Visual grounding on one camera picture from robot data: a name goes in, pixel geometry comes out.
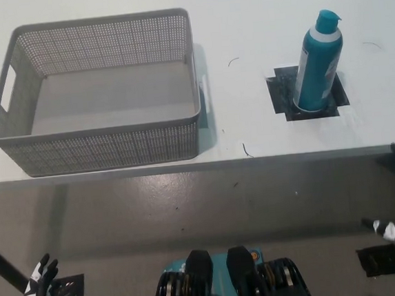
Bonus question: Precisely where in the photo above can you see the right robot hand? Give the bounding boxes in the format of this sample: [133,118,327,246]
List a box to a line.
[354,142,395,250]

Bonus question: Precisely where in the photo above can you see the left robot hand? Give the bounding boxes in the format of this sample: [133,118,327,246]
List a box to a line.
[6,252,62,296]

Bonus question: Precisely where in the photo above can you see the teal air purifying spray can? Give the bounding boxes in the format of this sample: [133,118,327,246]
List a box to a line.
[286,8,350,115]

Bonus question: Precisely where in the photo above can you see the black table leg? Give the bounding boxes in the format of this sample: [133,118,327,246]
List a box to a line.
[0,235,30,295]

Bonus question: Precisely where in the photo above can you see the grey perforated plastic basket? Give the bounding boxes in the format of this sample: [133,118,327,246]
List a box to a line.
[0,5,215,181]

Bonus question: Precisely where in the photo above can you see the black tape patch on table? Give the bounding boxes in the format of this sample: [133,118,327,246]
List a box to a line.
[265,61,351,124]

